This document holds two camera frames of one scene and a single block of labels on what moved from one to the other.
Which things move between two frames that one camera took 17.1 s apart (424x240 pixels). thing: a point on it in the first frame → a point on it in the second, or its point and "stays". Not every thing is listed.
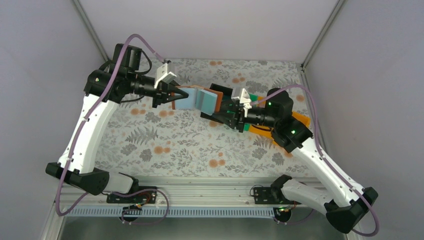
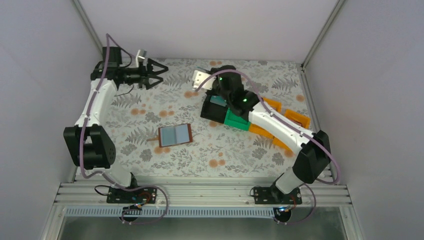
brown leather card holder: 204,101 → 172,135
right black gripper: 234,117 → 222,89
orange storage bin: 266,129 stays
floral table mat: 142,140 stays
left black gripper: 162,91 → 143,75
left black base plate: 146,197 stays
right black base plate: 269,196 stays
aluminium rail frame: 190,197 stays
